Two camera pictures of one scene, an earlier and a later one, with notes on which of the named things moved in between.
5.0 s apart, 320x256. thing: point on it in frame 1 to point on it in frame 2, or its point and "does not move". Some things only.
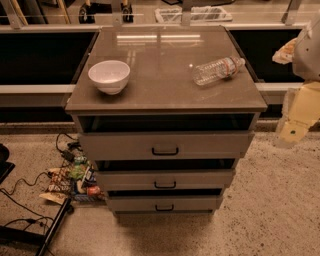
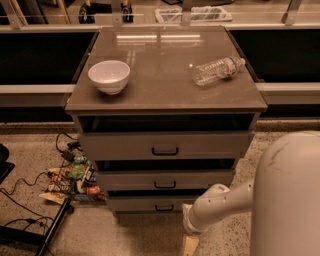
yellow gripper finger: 292,131 to 191,244
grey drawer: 163,203 does not move
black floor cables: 28,221 does not move
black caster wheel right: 127,13 does not move
